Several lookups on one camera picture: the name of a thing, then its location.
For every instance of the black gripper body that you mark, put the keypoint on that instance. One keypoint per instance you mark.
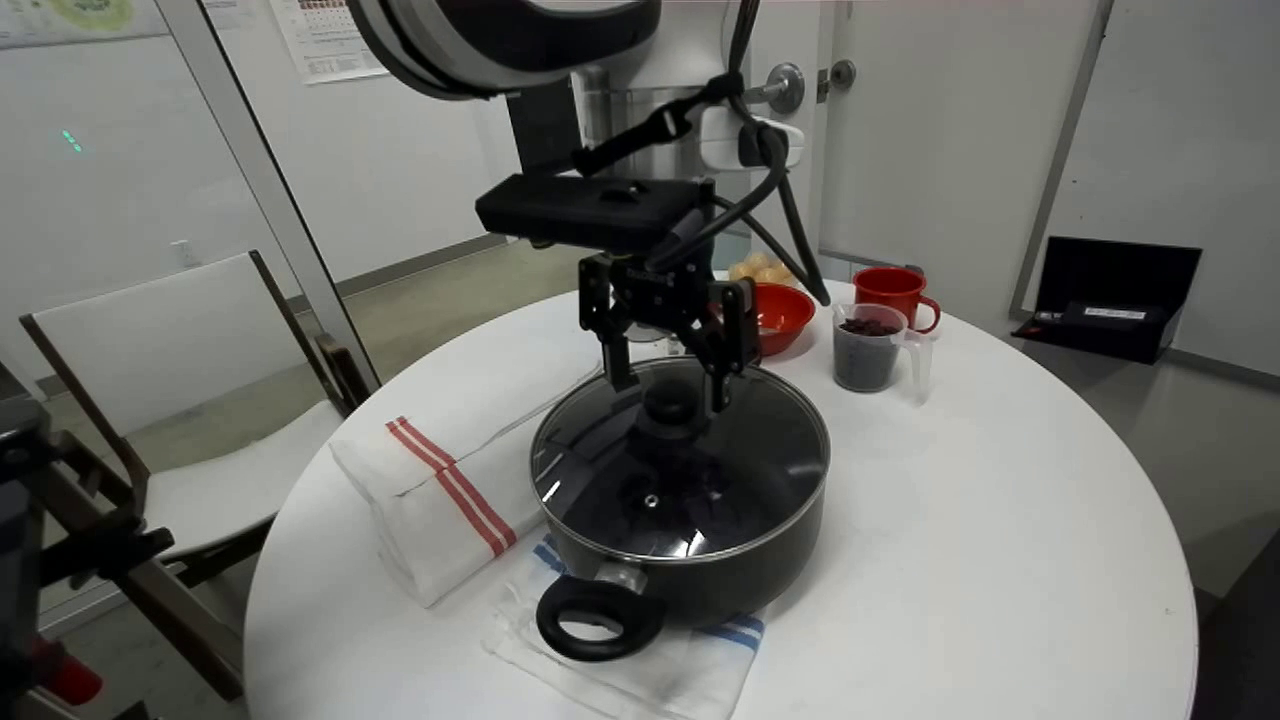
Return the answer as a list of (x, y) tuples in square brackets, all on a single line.
[(666, 287)]

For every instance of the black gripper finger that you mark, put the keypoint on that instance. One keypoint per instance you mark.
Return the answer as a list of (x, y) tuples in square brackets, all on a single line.
[(731, 355), (615, 340)]

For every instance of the glass lid with black knob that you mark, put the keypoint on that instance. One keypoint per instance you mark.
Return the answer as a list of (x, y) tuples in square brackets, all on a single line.
[(746, 452)]

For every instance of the black pot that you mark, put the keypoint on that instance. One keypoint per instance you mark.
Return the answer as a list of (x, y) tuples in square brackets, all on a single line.
[(746, 562)]

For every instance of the red bowl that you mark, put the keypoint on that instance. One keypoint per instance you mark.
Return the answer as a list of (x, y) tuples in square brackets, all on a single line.
[(786, 320)]

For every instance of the yellow food item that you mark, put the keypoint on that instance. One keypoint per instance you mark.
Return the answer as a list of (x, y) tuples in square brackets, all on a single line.
[(763, 270)]

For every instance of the clear measuring cup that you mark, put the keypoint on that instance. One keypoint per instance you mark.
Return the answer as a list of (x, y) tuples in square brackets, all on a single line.
[(866, 361)]

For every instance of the red mug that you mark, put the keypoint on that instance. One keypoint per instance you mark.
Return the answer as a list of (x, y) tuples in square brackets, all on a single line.
[(885, 287)]

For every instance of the silver door lock knob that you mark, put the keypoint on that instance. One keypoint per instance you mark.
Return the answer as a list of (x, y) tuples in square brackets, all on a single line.
[(838, 77)]

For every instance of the white towel with red stripes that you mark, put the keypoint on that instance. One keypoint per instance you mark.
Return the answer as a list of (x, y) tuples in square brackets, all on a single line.
[(400, 521)]

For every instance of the white door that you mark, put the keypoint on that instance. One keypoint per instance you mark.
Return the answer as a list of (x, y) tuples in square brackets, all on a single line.
[(963, 135)]

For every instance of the black open case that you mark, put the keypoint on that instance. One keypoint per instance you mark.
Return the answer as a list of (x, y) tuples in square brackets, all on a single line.
[(1122, 275)]

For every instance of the white folding chair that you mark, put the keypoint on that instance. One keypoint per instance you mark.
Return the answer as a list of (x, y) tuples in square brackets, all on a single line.
[(175, 335)]

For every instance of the small red object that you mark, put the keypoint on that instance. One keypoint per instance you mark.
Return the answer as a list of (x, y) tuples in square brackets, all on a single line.
[(67, 676)]

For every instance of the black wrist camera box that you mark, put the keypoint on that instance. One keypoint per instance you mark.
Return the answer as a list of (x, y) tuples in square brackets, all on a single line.
[(584, 206)]

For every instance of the grey glass partition post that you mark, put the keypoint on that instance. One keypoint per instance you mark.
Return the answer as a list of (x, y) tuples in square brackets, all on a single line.
[(253, 172)]

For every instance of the black camera stand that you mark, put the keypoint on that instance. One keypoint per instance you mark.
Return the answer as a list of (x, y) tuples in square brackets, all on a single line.
[(26, 533)]

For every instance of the wall poster with green print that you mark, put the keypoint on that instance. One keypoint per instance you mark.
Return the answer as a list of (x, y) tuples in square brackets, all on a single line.
[(80, 16)]

